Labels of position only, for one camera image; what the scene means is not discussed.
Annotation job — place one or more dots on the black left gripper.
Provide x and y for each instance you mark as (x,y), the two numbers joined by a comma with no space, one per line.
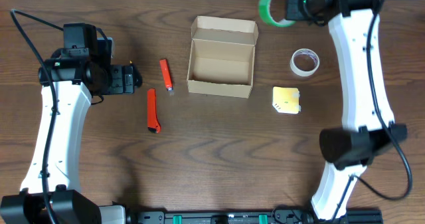
(127,80)

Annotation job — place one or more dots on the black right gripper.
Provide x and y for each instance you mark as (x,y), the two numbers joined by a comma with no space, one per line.
(293,4)

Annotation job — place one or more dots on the green tape roll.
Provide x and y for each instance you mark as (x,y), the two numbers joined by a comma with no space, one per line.
(264,9)

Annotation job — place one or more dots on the white masking tape roll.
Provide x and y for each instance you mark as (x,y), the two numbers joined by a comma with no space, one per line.
(304,62)

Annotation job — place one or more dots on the orange stapler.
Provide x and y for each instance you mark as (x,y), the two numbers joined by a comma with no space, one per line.
(166,74)

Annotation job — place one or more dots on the yellow sticky note pad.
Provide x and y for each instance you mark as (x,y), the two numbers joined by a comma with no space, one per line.
(286,100)

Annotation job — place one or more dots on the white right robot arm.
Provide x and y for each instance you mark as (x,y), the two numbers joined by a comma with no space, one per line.
(368,126)

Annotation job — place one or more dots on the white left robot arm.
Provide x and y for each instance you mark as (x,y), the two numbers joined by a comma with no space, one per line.
(50,192)

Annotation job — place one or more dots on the black correction tape dispenser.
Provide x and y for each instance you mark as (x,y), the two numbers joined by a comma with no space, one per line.
(137,78)

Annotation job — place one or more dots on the orange utility knife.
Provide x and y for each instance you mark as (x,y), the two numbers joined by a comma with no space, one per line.
(153,124)

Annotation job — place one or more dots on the open cardboard box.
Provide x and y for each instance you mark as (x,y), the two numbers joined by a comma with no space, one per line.
(222,56)

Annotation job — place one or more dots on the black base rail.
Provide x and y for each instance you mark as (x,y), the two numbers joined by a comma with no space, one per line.
(284,215)

